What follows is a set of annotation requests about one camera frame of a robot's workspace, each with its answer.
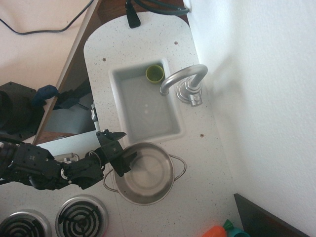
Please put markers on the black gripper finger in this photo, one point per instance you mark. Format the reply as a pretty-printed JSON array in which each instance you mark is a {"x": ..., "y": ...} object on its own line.
[
  {"x": 126, "y": 160},
  {"x": 114, "y": 136}
]

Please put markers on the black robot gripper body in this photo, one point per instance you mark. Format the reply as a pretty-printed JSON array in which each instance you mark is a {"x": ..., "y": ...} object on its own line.
[{"x": 111, "y": 151}]

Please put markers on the stainless steel pot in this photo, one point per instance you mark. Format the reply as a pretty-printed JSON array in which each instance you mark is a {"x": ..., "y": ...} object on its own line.
[{"x": 152, "y": 174}]

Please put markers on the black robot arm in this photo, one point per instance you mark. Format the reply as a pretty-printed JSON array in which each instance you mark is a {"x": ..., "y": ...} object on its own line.
[{"x": 35, "y": 166}]

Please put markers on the grey toy sink basin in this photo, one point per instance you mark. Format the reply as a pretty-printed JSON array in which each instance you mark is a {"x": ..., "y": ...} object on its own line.
[{"x": 143, "y": 113}]

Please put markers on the right stove burner coil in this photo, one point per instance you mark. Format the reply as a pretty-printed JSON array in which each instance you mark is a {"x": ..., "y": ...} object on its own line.
[{"x": 82, "y": 216}]

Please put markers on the stove burner coil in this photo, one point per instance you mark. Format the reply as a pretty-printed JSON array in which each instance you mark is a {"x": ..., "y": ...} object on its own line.
[
  {"x": 82, "y": 216},
  {"x": 25, "y": 223}
]

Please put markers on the green plastic cup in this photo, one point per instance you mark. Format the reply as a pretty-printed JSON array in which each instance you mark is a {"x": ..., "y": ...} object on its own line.
[{"x": 154, "y": 74}]

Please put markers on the blue clamp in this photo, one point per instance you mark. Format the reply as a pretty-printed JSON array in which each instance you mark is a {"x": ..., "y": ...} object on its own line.
[{"x": 43, "y": 94}]

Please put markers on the silver toy faucet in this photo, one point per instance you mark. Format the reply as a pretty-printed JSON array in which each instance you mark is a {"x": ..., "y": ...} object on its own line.
[{"x": 189, "y": 84}]

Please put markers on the left stove burner coil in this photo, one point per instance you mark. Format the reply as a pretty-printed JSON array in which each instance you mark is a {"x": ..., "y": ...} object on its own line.
[{"x": 25, "y": 223}]

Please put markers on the orange toy carrot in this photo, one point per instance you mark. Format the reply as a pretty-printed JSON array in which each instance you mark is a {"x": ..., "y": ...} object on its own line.
[{"x": 215, "y": 231}]

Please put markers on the teal plastic toy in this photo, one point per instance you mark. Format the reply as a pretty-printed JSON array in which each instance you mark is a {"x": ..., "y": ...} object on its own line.
[{"x": 232, "y": 231}]

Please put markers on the wooden side panel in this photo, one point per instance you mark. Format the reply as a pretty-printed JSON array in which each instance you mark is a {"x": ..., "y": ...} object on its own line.
[{"x": 74, "y": 73}]

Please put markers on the dark board at corner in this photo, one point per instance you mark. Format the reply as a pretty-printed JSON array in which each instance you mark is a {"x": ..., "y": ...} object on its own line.
[{"x": 258, "y": 222}]

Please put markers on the grey oven door handle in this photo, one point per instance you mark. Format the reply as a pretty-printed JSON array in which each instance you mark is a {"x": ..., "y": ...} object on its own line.
[{"x": 67, "y": 158}]

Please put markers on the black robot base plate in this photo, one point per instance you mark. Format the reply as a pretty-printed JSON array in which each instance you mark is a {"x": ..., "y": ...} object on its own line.
[{"x": 19, "y": 119}]

